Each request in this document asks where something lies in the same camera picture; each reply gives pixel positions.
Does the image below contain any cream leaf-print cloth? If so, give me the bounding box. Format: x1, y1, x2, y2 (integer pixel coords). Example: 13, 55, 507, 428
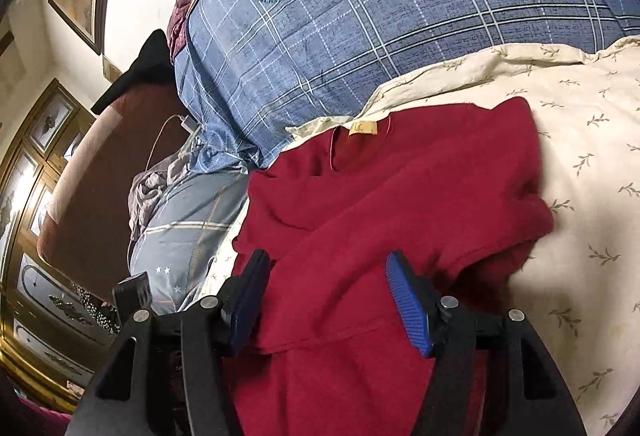
268, 37, 639, 435

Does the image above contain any ornate wooden wardrobe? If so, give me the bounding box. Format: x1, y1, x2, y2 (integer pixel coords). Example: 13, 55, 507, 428
1, 80, 112, 412

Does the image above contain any black garment on headboard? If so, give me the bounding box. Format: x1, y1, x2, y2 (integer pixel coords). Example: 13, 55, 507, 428
90, 29, 175, 115

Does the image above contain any grey crumpled garment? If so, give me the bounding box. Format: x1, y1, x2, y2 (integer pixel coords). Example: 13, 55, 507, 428
128, 152, 190, 240

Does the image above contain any maroon patterned cloth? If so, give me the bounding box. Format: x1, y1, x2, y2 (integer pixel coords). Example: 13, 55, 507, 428
166, 0, 193, 62

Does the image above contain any brown headboard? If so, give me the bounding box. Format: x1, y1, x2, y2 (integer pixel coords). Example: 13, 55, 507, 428
37, 84, 188, 301

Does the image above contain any grey striped bed sheet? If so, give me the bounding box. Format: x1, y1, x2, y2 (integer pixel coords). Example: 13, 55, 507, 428
129, 170, 248, 315

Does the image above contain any white charger with cable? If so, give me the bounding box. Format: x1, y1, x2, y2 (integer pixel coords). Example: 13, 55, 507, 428
128, 114, 202, 261

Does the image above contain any blue plaid pillow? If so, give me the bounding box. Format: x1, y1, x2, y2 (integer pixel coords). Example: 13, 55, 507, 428
175, 0, 639, 173

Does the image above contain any red sweater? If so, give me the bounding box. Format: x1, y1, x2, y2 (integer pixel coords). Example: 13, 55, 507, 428
224, 97, 553, 435

